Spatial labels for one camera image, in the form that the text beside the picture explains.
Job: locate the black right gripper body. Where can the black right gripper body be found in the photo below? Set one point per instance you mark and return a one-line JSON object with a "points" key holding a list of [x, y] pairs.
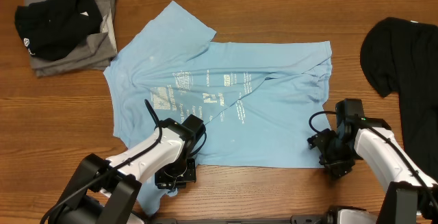
{"points": [[337, 156]]}

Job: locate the folded grey garment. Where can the folded grey garment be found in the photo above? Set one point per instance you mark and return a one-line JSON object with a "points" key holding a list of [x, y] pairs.
{"points": [[95, 52]]}

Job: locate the folded black polo shirt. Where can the folded black polo shirt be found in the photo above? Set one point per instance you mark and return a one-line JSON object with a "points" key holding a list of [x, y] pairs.
{"points": [[51, 29]]}

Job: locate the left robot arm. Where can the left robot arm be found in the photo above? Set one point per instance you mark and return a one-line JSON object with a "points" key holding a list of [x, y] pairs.
{"points": [[104, 191]]}

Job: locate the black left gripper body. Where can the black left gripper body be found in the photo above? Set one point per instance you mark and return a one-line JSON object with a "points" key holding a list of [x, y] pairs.
{"points": [[176, 174]]}

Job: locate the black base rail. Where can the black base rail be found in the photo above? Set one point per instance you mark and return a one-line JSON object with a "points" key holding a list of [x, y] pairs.
{"points": [[295, 219]]}

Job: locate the black garment at right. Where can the black garment at right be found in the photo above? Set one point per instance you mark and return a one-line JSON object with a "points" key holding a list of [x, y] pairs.
{"points": [[401, 56]]}

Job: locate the light blue t-shirt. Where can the light blue t-shirt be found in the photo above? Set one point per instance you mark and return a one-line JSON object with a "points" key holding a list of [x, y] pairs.
{"points": [[260, 102]]}

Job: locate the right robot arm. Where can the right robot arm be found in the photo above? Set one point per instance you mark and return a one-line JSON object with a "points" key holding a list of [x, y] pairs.
{"points": [[409, 192]]}

